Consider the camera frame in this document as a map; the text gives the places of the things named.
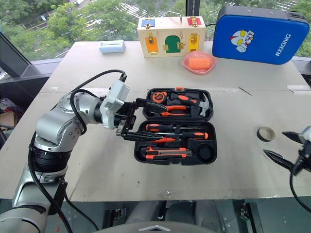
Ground black tool case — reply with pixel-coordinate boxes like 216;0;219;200
134;87;218;166

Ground wooden latch box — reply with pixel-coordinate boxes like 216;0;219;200
136;11;207;59

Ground orange black utility knife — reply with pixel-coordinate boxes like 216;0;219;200
144;146;193;160

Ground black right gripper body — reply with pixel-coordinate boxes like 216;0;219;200
292;139;311;176

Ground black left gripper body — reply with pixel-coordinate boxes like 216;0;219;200
113;100;140;141

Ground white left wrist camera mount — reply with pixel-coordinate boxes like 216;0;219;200
99;79;131;130

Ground black table bracket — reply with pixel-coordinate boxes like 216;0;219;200
240;201;264;233
104;208;127;227

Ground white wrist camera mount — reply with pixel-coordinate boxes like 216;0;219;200
300;125;311;142
99;79;131;130

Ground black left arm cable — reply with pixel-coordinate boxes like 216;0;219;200
28;69;128;233

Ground dark rounded grey shape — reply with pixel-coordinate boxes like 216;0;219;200
94;200;221;233

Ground orange black claw hammer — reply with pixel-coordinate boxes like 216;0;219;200
170;93;211;117

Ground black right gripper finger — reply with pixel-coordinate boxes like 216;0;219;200
282;131;305;145
263;149;296;172

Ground brown cardboard box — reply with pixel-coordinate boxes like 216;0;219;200
0;111;18;131

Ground small orange handled tool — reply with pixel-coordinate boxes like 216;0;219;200
150;136;177;144

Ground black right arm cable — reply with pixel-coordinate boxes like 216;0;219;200
289;167;311;215

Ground light blue small box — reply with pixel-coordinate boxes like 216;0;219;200
99;40;126;54

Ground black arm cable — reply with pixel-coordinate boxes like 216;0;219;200
28;69;128;233
289;167;311;215

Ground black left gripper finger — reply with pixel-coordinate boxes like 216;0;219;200
124;131;169;142
136;98;169;114

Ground pink plastic bowl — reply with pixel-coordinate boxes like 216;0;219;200
182;51;217;75

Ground orange black handled screwdriver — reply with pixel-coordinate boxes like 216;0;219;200
155;131;209;141
144;123;203;133

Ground grey tape roll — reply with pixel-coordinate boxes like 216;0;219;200
257;126;276;142

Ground blue cartoon print case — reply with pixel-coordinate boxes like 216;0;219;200
211;5;310;66

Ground orange black handled pliers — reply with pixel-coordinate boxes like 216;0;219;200
155;105;193;117

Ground orange sponge block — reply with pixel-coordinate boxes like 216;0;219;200
189;57;211;70

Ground orange black tape measure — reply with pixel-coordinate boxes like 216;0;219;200
151;91;169;103

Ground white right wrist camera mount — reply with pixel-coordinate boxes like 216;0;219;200
300;125;311;142

